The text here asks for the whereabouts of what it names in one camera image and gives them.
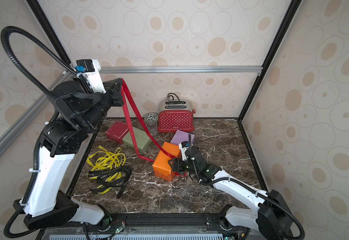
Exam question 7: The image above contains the clear plastic cup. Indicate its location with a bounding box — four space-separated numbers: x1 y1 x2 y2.
146 121 158 136

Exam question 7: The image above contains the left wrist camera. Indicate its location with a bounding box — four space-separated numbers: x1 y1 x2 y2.
75 59 106 94

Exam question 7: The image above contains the yellow ribbon of red box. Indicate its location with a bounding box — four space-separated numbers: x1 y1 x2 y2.
86 146 126 181

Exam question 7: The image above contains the purple gift box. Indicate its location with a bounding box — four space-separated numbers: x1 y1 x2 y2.
170 130 194 146

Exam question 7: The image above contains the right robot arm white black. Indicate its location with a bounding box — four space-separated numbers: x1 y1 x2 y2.
168 142 305 240

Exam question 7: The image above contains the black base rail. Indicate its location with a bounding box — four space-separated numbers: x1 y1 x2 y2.
42 211 253 232

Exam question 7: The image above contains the orange gift box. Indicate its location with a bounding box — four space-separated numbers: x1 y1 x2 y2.
153 142 181 182

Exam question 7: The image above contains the left aluminium frame bar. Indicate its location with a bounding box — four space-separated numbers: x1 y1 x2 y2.
0 69 74 177

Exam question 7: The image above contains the horizontal aluminium frame bar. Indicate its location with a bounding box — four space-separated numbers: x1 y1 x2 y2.
100 66 263 74

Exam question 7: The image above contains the green gift box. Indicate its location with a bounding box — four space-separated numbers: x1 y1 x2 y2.
122 127 152 153

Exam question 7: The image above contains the red ribbon bow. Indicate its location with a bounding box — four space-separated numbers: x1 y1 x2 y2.
120 78 187 177

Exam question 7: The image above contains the red polka dot toaster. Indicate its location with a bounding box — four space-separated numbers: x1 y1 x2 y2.
158 100 195 133

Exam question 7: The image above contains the black printed ribbon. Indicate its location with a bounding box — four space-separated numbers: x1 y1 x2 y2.
88 166 132 199

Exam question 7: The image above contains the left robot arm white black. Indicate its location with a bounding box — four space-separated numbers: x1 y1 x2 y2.
1 26 124 239

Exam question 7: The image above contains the patterned ceramic bowl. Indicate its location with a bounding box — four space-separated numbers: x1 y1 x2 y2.
144 113 159 123

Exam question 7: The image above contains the red gift box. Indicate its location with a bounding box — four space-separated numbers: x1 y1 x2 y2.
105 121 129 145

